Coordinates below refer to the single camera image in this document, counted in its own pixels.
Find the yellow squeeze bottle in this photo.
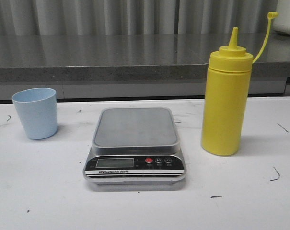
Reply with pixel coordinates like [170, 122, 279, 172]
[201, 11, 278, 156]

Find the light blue plastic cup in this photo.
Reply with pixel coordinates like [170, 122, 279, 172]
[12, 88, 58, 139]

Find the grey stone counter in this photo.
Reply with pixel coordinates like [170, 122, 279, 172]
[0, 33, 290, 101]

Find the silver electronic kitchen scale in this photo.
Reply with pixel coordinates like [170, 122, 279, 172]
[83, 107, 186, 185]

